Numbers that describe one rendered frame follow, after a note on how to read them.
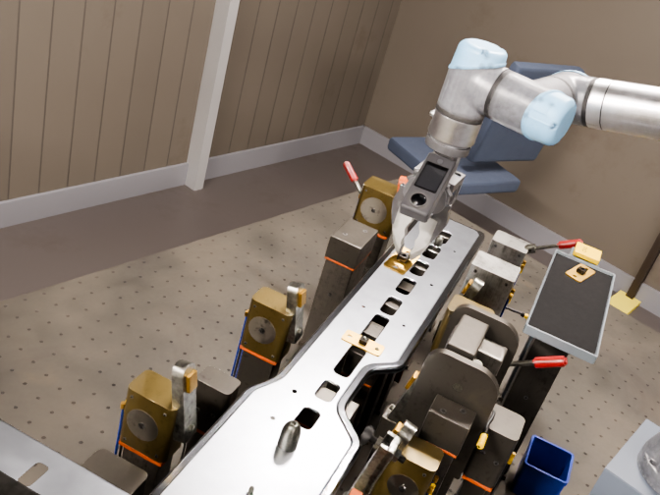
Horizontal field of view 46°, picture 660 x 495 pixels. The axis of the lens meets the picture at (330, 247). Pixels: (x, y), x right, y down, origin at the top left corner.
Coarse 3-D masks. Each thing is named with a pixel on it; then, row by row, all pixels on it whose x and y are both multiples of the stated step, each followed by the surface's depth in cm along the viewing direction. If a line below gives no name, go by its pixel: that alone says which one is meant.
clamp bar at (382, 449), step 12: (372, 432) 102; (360, 444) 102; (384, 444) 102; (396, 444) 102; (372, 456) 102; (384, 456) 101; (396, 456) 102; (372, 468) 102; (384, 468) 102; (360, 480) 104; (372, 480) 103; (348, 492) 110
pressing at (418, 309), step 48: (480, 240) 207; (384, 288) 175; (432, 288) 180; (336, 336) 155; (384, 336) 159; (288, 384) 139; (336, 384) 143; (240, 432) 126; (336, 432) 132; (192, 480) 116; (240, 480) 118; (288, 480) 120; (336, 480) 122
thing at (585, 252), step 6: (576, 246) 182; (582, 246) 182; (588, 246) 183; (576, 252) 179; (582, 252) 179; (588, 252) 180; (594, 252) 181; (600, 252) 182; (582, 258) 179; (588, 258) 178; (594, 258) 178
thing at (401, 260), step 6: (396, 252) 132; (402, 252) 131; (390, 258) 130; (396, 258) 130; (402, 258) 130; (408, 258) 130; (414, 258) 132; (384, 264) 128; (390, 264) 128; (396, 264) 129; (402, 264) 129; (408, 264) 130; (396, 270) 127; (402, 270) 128
